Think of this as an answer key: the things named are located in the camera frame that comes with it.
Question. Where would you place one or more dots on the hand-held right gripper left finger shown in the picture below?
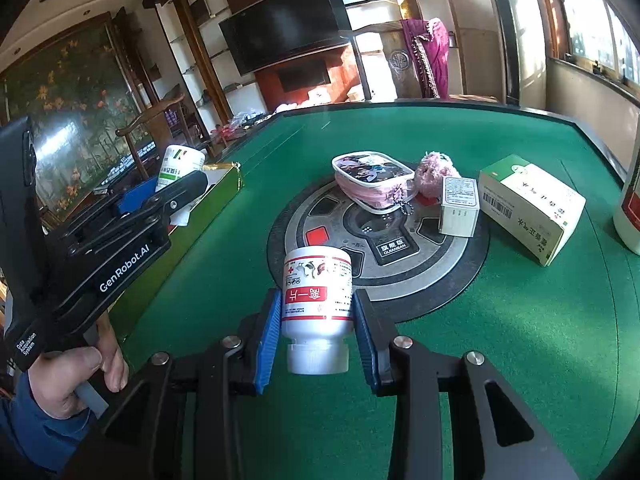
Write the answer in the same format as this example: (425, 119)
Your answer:
(265, 340)

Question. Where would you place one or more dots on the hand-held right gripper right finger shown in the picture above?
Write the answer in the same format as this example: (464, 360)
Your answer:
(365, 345)

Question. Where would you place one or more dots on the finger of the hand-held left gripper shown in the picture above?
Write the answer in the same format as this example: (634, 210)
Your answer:
(182, 190)
(137, 195)

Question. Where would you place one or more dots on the white bottle green label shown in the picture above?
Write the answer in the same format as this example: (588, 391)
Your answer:
(177, 165)

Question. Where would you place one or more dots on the gold-edged white tray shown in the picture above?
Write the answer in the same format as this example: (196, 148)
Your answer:
(200, 215)

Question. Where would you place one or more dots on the white bottle red label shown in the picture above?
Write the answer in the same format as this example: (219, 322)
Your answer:
(315, 300)

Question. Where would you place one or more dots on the person's left forearm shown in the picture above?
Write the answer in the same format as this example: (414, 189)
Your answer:
(30, 435)

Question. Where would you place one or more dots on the person's left hand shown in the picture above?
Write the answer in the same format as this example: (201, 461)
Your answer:
(60, 380)

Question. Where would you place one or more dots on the wooden armchair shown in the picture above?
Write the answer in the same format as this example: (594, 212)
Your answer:
(160, 130)

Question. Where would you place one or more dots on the pile of small trinkets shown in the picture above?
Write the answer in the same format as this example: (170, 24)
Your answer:
(245, 122)

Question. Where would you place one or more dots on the round grey table centre disc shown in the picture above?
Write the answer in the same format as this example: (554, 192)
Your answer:
(430, 260)

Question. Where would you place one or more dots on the pink cartoon pencil case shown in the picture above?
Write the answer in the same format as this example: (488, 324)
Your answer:
(372, 177)

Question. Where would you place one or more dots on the small white text box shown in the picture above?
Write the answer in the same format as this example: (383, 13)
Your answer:
(457, 205)

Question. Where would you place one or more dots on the red television cabinet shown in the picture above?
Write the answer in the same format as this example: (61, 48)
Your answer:
(310, 80)

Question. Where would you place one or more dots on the pink pom-pom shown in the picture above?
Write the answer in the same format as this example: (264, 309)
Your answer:
(435, 172)

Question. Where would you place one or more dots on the black television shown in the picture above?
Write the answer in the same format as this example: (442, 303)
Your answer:
(285, 25)

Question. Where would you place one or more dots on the large white green medicine box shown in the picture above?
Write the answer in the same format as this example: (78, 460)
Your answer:
(530, 205)

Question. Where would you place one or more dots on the wooden chair with emblem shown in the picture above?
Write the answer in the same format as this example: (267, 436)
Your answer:
(395, 60)

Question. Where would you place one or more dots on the purple cloth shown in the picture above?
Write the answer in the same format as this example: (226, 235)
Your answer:
(427, 55)

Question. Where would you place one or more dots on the large white bottle red cap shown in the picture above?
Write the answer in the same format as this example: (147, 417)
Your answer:
(630, 200)

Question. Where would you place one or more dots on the tall standing air conditioner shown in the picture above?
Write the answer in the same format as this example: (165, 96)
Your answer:
(505, 25)

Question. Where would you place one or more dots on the window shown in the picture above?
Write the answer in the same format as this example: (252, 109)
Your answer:
(590, 20)

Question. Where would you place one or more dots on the floral wall painting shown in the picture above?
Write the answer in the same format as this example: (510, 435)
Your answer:
(75, 100)

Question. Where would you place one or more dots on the wall shelf unit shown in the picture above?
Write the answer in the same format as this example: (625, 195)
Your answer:
(200, 50)

